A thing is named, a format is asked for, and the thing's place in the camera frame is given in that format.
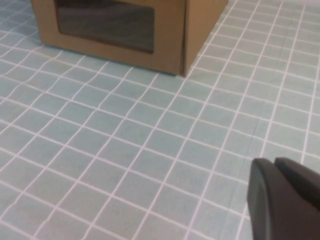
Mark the green checked tablecloth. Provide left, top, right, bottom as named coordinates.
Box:
left=0, top=0, right=320, bottom=240

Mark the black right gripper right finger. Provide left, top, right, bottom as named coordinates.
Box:
left=274, top=156, right=320, bottom=201

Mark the cardboard shoe box with window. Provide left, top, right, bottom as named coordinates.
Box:
left=29, top=0, right=230, bottom=78

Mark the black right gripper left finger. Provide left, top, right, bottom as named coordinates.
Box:
left=246, top=157, right=320, bottom=240

